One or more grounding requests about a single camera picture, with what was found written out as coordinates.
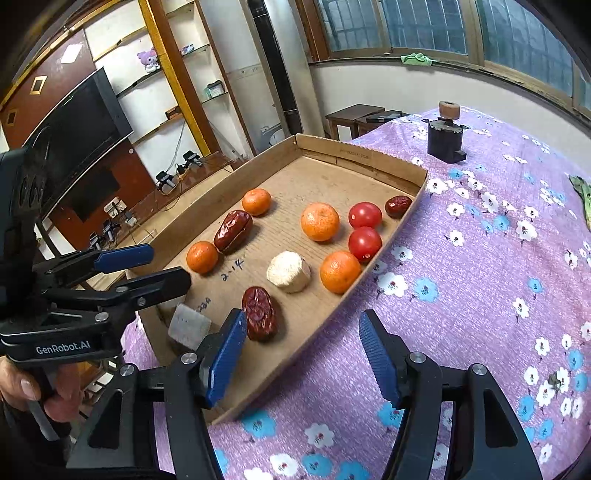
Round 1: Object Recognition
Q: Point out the person's left hand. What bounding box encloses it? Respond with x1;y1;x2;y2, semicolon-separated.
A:
0;356;88;423

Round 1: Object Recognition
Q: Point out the dark wooden side table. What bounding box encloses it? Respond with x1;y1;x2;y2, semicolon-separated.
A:
325;104;409;141

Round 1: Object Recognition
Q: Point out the wrinkled red date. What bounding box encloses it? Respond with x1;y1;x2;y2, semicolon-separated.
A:
241;286;279;342

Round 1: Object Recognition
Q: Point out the white steamed bun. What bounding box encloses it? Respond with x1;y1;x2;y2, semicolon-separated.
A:
266;250;311;294

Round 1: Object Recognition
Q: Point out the black flat television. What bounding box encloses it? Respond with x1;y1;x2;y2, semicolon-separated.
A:
21;66;134;210

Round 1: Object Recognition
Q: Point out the shallow cardboard tray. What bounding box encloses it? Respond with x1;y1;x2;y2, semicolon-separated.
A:
124;133;429;426

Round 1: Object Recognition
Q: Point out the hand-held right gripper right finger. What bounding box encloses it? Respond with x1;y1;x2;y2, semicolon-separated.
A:
359;309;543;480

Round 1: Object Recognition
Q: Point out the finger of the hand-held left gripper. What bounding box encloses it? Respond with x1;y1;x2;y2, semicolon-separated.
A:
32;244;155;288
48;267;192;334

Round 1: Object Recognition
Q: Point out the white wall shelf unit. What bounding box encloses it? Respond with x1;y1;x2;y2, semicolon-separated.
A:
83;0;259;158

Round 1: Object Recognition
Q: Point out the purple white plush toy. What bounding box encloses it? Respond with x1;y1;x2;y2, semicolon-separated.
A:
137;46;162;75

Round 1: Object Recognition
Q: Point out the small dark red date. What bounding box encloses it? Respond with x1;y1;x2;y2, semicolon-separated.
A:
385;196;413;219

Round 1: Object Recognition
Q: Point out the white standing air conditioner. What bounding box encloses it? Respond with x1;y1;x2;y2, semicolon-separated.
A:
245;0;305;139

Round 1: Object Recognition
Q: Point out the red tomato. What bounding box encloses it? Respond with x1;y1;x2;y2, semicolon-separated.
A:
348;226;383;264
348;202;384;229

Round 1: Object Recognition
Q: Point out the green leafy vegetable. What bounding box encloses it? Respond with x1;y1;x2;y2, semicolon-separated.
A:
569;173;591;232

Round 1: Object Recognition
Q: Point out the orange mandarin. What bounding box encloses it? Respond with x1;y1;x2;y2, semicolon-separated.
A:
320;250;362;295
300;202;341;243
241;188;272;217
186;241;219;274

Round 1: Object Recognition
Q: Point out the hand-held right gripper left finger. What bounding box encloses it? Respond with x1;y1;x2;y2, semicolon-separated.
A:
67;308;249;480

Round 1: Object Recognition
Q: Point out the black block with brown roller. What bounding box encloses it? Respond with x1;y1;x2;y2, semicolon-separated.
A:
422;100;468;163

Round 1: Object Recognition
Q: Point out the low wooden cabinet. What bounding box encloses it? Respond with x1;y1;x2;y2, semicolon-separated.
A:
34;154;250;278

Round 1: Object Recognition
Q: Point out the large red date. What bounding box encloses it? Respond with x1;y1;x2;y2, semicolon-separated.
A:
213;210;254;254

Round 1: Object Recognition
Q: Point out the window with metal grille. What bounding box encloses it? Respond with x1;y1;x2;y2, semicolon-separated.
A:
295;0;591;116

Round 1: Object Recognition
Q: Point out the purple floral tablecloth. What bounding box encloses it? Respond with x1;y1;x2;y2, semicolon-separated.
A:
122;106;591;480

